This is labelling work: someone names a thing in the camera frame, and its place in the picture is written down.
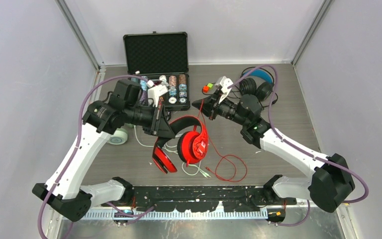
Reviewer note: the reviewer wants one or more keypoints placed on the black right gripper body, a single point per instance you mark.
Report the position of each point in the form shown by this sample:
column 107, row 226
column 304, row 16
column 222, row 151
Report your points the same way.
column 227, row 108

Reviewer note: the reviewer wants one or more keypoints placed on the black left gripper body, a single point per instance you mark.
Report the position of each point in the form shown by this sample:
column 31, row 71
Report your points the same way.
column 156, row 114

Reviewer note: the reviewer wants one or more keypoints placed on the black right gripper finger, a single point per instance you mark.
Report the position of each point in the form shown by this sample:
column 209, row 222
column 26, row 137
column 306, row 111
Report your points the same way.
column 204, row 107
column 209, row 100

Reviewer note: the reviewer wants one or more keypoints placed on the red headphones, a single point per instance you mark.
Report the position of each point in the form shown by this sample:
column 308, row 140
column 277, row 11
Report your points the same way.
column 192, row 146

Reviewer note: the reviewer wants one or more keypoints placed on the black blue headphones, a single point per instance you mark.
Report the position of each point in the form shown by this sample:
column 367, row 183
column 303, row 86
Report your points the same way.
column 259, row 83

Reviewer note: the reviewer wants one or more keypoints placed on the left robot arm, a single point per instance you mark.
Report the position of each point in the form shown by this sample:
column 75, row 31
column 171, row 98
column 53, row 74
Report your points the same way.
column 98, row 121

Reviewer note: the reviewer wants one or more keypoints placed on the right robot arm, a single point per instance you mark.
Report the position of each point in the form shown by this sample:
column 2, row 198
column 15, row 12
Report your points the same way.
column 327, row 182

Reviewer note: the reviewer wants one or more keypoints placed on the mint green headphones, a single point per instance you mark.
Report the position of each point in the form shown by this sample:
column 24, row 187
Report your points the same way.
column 121, row 135

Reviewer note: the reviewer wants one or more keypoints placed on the orange green cube block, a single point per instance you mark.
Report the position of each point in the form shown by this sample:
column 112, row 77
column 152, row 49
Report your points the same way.
column 207, row 88

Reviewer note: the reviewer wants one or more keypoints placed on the orange poker chip stack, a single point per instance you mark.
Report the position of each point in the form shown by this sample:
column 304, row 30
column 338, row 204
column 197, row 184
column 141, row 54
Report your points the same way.
column 173, row 92

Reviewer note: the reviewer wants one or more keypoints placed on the brown poker chip stack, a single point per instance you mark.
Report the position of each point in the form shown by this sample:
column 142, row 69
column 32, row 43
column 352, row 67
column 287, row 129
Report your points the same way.
column 182, row 86

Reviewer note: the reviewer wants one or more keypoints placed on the purple poker chip stack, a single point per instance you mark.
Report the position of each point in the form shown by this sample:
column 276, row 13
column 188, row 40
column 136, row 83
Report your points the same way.
column 143, row 84

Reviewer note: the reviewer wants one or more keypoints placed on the black poker chip case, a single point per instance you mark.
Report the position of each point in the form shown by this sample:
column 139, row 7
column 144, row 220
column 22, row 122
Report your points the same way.
column 158, row 56

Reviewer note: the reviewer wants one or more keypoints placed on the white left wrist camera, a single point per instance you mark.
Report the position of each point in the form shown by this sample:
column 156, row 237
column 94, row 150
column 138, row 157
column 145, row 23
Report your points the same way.
column 155, row 92

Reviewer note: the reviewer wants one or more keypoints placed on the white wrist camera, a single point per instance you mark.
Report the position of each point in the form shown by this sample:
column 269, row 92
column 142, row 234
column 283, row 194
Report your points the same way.
column 155, row 92
column 225, row 84

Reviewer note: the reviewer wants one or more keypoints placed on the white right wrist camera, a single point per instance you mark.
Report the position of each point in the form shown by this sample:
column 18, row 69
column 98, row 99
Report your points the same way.
column 225, row 84

